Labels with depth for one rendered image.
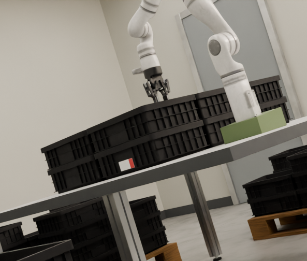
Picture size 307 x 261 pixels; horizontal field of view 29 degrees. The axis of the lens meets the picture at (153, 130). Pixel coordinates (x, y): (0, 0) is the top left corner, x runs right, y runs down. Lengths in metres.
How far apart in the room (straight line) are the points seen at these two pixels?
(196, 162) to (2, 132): 4.35
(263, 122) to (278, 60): 3.56
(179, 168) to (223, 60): 0.59
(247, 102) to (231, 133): 0.13
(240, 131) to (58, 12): 4.83
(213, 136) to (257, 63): 3.42
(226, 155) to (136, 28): 0.94
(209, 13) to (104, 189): 0.76
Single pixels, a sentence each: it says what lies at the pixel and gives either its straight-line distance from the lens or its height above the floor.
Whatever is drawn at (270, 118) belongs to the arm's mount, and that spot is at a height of 0.74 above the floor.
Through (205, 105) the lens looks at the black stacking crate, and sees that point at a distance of 2.43.
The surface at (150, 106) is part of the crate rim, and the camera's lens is 2.21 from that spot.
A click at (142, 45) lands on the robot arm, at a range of 2.38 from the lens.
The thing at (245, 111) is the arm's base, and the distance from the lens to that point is 2.14.
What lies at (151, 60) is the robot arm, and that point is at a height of 1.11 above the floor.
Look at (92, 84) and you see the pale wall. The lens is 6.69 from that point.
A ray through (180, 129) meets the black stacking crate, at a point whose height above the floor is 0.80.
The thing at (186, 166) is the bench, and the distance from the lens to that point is 1.68.
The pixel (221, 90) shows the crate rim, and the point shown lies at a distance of 2.51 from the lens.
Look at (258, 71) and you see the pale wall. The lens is 5.80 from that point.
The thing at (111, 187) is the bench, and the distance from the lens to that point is 1.92.
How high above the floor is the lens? 0.73
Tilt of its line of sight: 3 degrees up
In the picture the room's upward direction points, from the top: 17 degrees counter-clockwise
